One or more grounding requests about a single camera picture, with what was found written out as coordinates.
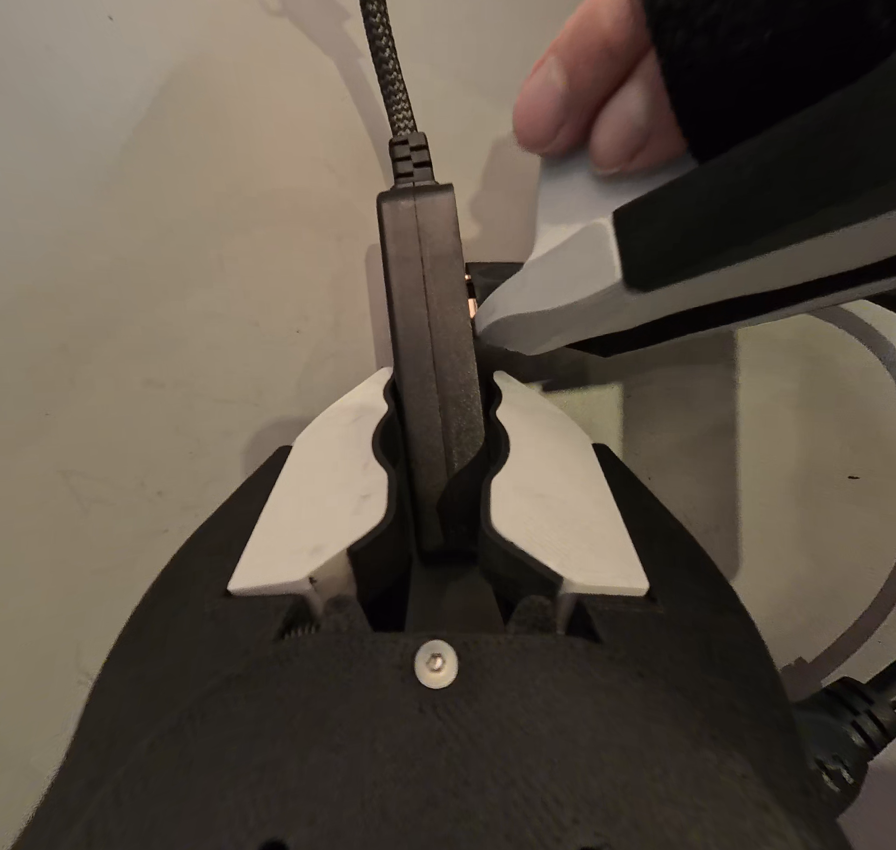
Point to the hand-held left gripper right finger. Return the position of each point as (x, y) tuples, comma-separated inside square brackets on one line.
[(560, 507)]

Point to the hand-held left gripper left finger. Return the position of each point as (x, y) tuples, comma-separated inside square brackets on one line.
[(322, 500)]

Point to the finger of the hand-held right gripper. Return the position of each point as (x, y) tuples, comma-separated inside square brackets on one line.
[(560, 297)]

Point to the black power plug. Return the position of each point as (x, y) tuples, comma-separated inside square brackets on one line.
[(493, 280)]

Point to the black power strip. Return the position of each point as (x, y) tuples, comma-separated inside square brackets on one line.
[(434, 346)]

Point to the person's right hand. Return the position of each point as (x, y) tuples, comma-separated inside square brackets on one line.
[(595, 80)]

